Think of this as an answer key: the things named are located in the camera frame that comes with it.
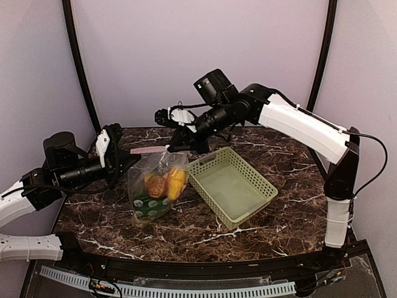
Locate clear dotted zip top bag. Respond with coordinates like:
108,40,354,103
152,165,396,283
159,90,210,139
127,146,189,228

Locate brown potato toy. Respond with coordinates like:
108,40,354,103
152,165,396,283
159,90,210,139
145,175,167,199

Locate green bok choy toy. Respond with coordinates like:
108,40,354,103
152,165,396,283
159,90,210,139
132,196,172,220

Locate light green plastic basket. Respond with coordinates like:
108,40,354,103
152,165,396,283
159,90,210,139
189,147,278,230

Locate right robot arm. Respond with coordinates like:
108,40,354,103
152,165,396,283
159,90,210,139
163,69,360,269

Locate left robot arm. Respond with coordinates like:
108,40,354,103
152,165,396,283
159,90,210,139
1,127,141,271

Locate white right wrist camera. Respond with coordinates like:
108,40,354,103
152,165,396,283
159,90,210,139
154,107,197,133

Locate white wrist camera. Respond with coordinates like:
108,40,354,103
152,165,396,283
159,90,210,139
154,107,197,133
95,129,111,168

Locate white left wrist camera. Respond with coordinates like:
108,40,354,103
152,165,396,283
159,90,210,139
95,129,111,168

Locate black front rail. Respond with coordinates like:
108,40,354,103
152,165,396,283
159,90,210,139
55,251,341,281

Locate left black frame post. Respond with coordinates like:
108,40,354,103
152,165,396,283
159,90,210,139
61,0,101,133

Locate black frame post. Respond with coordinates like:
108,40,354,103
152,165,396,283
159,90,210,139
61,0,101,133
306,0,338,112

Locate right black frame post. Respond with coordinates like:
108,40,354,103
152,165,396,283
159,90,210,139
306,0,338,112

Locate white slotted cable duct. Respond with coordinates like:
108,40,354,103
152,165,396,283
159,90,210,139
40,266,296,298

